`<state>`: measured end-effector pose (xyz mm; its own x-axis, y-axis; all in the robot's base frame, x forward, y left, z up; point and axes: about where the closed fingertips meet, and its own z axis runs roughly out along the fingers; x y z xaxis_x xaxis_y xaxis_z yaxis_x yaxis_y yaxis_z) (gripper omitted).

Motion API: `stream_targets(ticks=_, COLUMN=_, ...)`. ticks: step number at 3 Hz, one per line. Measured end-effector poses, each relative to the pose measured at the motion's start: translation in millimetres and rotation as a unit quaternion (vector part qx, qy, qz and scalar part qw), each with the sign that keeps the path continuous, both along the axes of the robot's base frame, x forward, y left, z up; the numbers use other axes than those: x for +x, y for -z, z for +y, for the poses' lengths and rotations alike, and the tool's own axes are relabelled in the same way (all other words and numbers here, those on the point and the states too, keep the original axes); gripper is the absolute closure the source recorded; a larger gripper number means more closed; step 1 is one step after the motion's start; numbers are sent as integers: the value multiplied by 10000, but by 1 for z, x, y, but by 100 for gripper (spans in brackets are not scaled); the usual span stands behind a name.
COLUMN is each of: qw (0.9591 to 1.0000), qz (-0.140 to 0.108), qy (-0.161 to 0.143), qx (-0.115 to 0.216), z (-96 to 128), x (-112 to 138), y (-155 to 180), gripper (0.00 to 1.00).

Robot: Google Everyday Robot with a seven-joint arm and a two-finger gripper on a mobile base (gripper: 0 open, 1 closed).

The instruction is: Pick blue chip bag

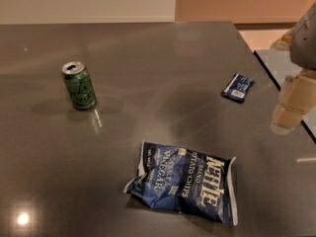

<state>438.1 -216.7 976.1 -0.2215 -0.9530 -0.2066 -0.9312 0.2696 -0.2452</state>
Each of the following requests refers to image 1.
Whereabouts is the blue Kettle chip bag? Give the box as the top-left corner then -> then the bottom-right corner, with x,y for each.
123,141 -> 238,226

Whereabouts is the green soda can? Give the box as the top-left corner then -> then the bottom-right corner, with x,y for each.
61,61 -> 97,111

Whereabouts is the small blue snack packet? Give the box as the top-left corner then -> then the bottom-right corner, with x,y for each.
221,73 -> 255,103

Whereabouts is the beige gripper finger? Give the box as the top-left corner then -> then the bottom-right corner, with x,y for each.
279,70 -> 316,115
270,104 -> 303,135

